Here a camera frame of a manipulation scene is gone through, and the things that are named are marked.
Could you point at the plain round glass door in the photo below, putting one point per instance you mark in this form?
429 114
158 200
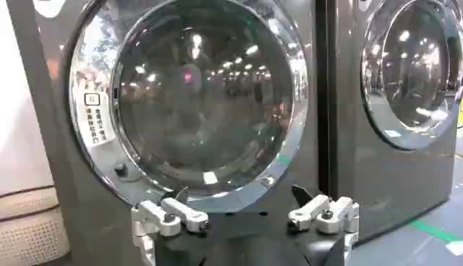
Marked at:
412 72

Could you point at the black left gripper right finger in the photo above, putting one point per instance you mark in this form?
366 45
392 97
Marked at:
325 214

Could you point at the round glass door with sticker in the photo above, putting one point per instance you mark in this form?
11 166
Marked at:
202 105

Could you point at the beige perforated laundry basket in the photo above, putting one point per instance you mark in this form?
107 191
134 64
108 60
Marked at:
29 231

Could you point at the grey dryer with label sticker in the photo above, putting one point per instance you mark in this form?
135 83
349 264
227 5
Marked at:
90 202

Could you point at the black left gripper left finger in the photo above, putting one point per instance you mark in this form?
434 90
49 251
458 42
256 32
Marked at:
170 217

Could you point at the plain grey dryer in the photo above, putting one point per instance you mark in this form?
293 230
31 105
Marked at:
394 180

